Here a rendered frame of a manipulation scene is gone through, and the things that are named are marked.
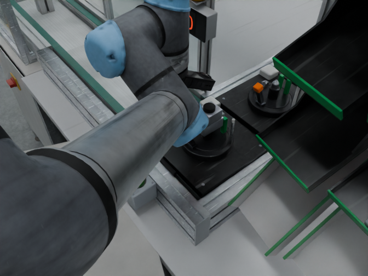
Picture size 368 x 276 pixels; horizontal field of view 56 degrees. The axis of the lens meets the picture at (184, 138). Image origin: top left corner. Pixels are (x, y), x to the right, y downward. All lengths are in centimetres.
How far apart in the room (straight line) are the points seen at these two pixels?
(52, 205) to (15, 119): 245
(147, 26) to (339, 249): 52
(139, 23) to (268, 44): 105
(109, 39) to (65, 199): 33
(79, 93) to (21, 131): 145
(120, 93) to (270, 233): 68
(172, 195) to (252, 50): 84
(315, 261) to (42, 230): 60
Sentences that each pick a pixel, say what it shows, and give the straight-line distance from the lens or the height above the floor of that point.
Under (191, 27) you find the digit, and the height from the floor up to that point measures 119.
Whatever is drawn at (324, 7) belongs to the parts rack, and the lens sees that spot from 58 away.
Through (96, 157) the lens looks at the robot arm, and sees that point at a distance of 28.
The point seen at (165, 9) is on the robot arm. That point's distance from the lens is 58.
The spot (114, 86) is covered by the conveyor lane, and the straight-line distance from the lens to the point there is 120.
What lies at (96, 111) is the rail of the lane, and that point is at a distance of 105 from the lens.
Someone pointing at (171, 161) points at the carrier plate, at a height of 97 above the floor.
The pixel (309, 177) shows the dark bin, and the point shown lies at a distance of 60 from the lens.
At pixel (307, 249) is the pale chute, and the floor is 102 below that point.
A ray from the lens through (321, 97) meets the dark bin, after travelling 47.
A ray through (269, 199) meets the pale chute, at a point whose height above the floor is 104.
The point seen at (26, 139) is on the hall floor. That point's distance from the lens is 248.
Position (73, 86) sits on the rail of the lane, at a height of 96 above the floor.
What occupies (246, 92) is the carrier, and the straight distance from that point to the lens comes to 109.
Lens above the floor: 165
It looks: 47 degrees down
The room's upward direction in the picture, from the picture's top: straight up
